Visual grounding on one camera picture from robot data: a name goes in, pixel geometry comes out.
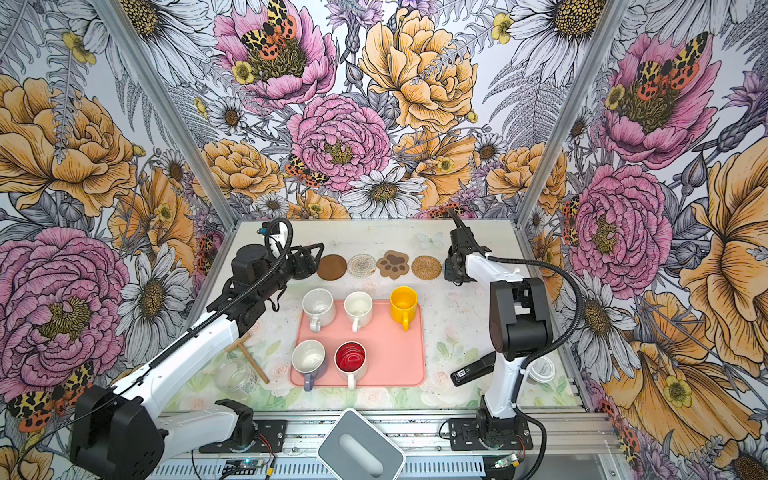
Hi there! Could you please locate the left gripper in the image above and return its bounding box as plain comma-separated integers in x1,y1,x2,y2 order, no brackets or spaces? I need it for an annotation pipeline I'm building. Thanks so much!
258,243,325,298

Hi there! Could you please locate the grey tissue box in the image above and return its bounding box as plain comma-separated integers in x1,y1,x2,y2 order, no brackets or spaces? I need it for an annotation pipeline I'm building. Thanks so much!
317,408,406,480

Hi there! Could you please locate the woven rattan round coaster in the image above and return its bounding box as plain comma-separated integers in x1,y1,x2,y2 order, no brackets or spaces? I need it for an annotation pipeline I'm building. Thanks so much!
411,255,442,281

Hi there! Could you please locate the wooden mallet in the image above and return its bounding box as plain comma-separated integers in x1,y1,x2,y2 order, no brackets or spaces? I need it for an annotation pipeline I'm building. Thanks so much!
225,332,270,384

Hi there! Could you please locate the paw shaped cork coaster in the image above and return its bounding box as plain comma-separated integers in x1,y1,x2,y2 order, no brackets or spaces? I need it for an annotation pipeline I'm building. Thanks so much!
376,250,410,280

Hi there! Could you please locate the pink tray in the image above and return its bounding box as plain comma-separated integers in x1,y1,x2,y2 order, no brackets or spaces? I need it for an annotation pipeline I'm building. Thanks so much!
296,300,426,388

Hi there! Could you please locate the clear glass jar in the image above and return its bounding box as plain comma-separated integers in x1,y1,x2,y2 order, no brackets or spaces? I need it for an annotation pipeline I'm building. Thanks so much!
214,359,258,399

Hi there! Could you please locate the red inside white mug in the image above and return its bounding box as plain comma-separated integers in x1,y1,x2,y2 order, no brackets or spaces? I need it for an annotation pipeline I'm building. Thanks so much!
334,341,368,390

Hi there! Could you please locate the black stapler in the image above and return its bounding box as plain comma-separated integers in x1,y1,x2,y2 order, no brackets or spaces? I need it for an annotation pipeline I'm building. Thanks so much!
450,352,496,387

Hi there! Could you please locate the white mug purple handle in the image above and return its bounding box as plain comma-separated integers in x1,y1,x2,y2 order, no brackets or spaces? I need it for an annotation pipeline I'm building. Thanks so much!
291,339,328,392

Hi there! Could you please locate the yellow mug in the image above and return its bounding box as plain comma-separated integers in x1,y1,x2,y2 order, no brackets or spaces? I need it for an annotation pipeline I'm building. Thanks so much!
390,286,419,331

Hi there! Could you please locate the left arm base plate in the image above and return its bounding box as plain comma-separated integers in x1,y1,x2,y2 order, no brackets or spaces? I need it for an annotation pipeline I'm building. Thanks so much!
198,419,288,454

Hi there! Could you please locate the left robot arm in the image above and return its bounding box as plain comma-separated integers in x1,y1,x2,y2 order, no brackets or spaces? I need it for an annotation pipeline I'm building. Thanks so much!
69,218,324,479

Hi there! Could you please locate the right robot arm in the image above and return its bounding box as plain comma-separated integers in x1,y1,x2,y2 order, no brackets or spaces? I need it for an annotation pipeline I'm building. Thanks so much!
444,213,554,450

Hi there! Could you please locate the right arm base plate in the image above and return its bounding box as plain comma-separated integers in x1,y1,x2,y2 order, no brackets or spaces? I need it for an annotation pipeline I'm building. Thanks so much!
447,416,533,451

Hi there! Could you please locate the dark brown round coaster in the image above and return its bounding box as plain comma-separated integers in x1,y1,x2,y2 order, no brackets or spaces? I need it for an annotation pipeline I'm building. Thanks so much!
317,254,347,281

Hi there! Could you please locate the white patterned round coaster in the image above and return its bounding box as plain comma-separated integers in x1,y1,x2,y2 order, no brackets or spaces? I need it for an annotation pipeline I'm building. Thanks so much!
347,254,377,279

